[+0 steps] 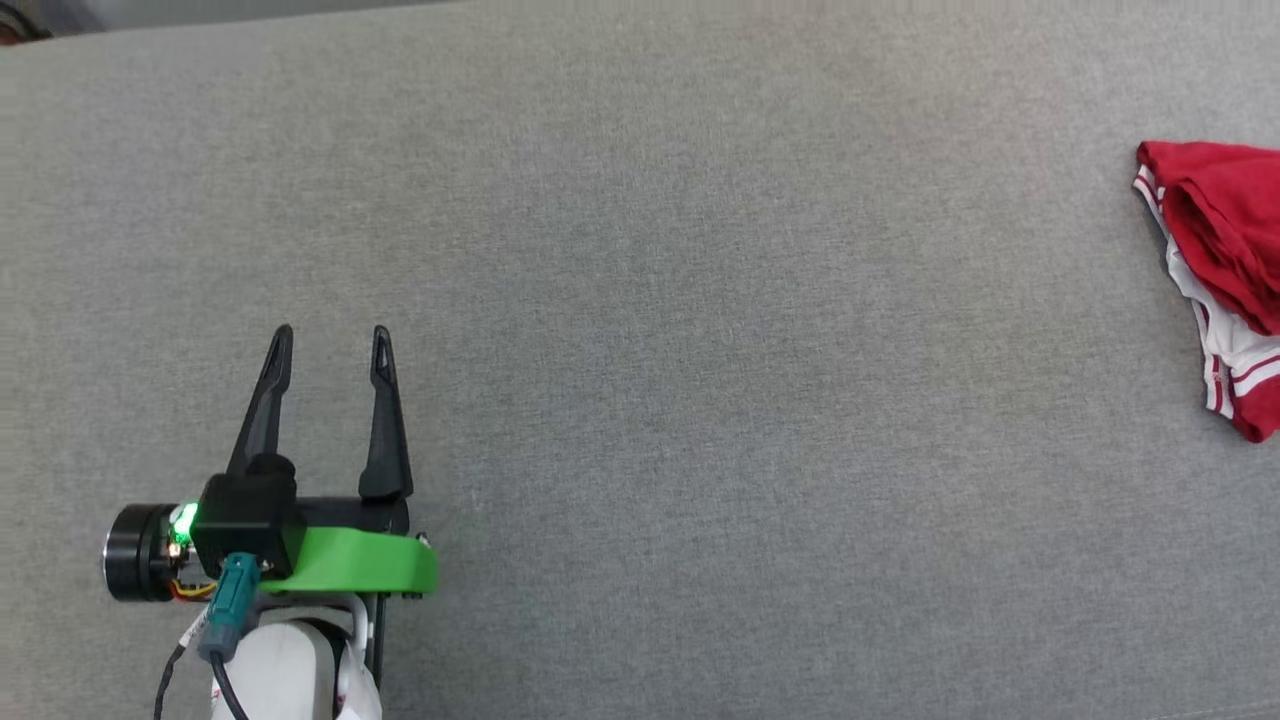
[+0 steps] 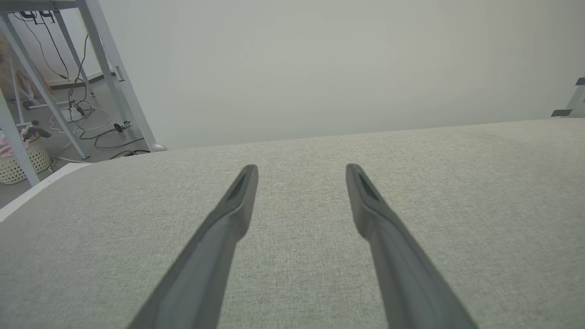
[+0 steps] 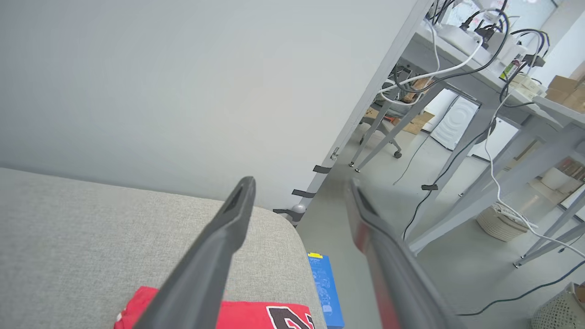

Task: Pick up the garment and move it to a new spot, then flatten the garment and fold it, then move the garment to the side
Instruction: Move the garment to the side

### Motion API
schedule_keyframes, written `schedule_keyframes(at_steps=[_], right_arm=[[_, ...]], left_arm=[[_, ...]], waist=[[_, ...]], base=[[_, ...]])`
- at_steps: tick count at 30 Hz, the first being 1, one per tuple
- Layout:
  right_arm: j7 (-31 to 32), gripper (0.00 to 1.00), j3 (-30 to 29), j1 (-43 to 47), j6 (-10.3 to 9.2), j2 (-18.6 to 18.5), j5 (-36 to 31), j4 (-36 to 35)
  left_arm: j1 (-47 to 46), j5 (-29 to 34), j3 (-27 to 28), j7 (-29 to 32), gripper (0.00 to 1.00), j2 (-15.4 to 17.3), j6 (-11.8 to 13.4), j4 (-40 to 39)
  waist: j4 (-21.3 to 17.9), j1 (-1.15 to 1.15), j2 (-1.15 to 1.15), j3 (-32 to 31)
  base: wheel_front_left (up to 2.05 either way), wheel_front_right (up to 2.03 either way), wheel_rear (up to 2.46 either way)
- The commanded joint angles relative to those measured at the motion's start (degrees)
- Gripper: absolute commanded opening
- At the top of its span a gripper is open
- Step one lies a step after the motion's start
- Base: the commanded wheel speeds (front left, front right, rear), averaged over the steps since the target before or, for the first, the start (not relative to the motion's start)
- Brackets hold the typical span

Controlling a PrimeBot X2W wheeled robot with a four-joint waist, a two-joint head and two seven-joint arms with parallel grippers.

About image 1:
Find dark background object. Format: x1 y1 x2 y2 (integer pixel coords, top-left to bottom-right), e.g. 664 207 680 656
0 0 53 44

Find grey fabric sofa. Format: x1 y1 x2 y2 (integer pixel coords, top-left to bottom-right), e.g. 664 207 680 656
0 0 1280 720

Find thick black camera cable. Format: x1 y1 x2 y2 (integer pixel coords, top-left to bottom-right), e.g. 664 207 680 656
208 655 251 720

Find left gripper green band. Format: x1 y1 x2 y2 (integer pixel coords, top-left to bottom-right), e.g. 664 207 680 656
103 323 439 604

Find teal cable connector plug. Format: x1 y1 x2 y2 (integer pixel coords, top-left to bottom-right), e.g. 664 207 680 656
197 552 262 664

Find thin black cable white end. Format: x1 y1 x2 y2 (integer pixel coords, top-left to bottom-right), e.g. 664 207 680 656
153 608 213 720

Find red and white jersey garment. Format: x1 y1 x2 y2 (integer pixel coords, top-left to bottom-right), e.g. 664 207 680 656
1132 140 1280 444

